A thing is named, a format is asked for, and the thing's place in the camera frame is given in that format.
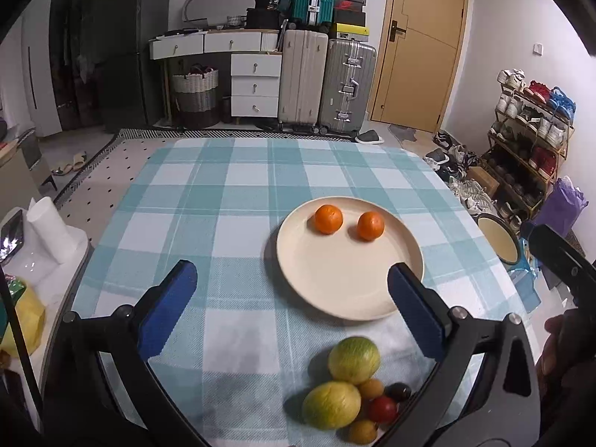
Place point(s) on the yellow-green round fruit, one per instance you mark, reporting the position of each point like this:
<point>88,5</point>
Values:
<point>331,405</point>

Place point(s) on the yellow plastic bag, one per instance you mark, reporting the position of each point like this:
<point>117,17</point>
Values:
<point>25,321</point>

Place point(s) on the green round fruit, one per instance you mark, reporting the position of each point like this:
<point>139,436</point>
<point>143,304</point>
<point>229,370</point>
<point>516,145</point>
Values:
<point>354,360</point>

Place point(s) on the red cherry tomato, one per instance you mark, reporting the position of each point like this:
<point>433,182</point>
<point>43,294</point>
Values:
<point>382,409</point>

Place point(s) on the orange mandarin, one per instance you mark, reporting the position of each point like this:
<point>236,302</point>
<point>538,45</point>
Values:
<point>370,226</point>
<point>328,219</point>

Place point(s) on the white drawer dresser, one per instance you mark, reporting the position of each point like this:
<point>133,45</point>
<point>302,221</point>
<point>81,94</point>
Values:
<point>254,74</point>

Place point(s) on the person's right hand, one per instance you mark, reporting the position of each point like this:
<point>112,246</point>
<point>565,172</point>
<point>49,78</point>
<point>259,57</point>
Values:
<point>552,349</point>

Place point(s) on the red and black shoe box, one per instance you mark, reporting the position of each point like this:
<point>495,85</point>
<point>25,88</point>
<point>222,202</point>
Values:
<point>349,5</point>

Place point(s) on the blue plastic bag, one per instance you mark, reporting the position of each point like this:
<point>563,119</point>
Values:
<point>526,284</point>

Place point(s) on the dark purple plum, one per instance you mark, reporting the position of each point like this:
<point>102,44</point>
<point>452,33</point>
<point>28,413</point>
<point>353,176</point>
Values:
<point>399,391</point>

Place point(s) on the small yellow-brown fruit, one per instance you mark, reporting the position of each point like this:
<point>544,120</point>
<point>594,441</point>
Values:
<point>371,389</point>
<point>362,430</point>

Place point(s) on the white light switch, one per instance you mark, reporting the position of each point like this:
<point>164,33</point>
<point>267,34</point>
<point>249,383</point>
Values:
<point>538,49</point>

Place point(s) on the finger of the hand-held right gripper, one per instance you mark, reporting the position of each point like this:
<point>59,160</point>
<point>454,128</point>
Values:
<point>558,254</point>

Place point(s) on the beige suitcase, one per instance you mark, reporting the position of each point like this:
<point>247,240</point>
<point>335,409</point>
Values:
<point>302,79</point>

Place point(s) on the white oval frame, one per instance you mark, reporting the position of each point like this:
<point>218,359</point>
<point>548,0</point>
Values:
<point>193,2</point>

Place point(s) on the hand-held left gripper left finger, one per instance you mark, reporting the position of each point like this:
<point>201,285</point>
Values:
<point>170,307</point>

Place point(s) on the grey floor cloth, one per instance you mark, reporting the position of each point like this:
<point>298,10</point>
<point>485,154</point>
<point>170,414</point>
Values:
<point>403,132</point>

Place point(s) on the cream round plate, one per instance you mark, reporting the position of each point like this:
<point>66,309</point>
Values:
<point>344,279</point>

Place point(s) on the pile of shoes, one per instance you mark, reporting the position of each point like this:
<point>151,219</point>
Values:
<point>456,172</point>

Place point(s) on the pair of beige slippers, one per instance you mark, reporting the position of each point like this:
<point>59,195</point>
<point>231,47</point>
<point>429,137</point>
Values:
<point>70,164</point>

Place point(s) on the white cabinet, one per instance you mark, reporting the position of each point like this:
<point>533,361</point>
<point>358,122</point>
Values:
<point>39,70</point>

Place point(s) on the yellow shoe box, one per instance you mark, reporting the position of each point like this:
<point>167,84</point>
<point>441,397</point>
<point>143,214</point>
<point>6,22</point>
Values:
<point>351,31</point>

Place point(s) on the green-rimmed round basin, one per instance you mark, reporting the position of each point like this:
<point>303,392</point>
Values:
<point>500,240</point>

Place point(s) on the cardboard box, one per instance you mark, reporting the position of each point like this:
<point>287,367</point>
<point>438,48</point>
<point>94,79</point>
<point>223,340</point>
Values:
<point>483,179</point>

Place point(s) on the grey slipper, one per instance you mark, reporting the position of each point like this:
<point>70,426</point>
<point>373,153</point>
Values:
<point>369,137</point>

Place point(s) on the woven laundry basket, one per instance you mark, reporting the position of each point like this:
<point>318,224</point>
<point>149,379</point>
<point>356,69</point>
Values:
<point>195,95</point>

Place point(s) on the black storage bag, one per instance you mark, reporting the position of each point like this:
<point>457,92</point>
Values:
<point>263,17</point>

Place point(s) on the wooden door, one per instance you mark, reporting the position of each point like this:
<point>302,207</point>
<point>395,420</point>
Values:
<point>419,46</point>

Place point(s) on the white side table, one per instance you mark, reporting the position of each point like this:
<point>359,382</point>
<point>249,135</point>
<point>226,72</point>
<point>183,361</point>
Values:
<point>46,272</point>

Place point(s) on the silver suitcase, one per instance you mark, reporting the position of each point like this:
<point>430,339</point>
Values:
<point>347,86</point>

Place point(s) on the metal shoe rack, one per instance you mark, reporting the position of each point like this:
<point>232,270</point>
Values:
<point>531,149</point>

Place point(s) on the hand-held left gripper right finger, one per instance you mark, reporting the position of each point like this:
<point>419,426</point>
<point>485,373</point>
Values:
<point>414,307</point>

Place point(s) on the dark refrigerator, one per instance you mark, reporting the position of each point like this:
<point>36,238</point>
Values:
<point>116,56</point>

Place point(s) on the row of racked shoes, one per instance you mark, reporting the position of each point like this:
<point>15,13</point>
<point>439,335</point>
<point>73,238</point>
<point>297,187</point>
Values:
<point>535,102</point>

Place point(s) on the white paper towel roll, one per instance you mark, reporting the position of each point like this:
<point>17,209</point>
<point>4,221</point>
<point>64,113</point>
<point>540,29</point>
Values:
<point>49,230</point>

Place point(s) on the teal checked tablecloth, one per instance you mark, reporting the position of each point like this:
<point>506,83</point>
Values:
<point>223,223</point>

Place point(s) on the purple plastic bag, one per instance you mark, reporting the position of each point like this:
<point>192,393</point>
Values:
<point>561,207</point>

